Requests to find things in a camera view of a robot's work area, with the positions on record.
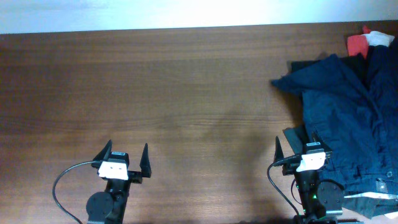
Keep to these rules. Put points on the dark navy garment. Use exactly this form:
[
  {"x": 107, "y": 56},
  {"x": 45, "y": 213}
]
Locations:
[{"x": 372, "y": 200}]

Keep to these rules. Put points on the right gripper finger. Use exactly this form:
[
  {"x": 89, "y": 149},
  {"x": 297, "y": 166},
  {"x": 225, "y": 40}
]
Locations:
[
  {"x": 278, "y": 155},
  {"x": 317, "y": 138}
]

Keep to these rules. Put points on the white cloth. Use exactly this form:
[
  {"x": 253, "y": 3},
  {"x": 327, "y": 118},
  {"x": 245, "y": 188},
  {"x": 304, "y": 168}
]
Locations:
[{"x": 375, "y": 38}]

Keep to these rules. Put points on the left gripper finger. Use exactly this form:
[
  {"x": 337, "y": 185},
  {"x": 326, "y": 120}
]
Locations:
[
  {"x": 146, "y": 170},
  {"x": 103, "y": 155}
]

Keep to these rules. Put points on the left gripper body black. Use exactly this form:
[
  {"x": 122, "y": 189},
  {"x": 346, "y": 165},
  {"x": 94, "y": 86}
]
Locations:
[{"x": 134, "y": 175}]

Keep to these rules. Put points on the red cloth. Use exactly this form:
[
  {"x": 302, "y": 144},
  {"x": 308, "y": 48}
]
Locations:
[{"x": 358, "y": 44}]

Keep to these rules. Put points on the navy blue shorts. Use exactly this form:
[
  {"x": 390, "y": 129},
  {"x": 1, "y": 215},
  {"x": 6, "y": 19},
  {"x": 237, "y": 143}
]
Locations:
[{"x": 356, "y": 117}]

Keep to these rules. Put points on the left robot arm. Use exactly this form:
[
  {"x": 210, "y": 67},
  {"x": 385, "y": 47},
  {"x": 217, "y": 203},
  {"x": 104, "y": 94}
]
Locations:
[{"x": 109, "y": 206}]

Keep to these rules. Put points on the black garment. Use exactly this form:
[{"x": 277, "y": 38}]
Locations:
[{"x": 357, "y": 64}]

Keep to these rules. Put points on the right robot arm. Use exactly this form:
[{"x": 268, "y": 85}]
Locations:
[{"x": 321, "y": 200}]

